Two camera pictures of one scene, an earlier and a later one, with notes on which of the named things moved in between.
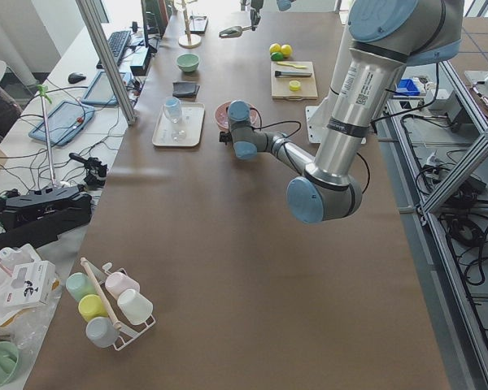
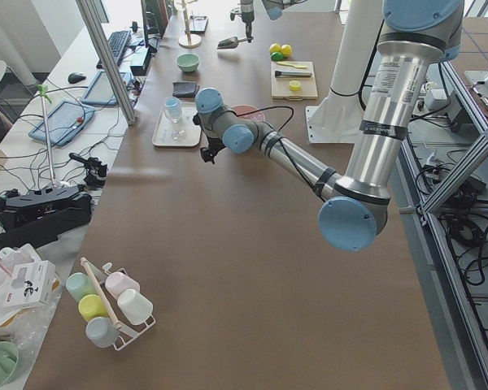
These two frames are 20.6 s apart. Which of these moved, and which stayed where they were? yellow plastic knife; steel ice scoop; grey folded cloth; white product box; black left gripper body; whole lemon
Moved: black left gripper body; steel ice scoop
Stayed: white product box; grey folded cloth; whole lemon; yellow plastic knife
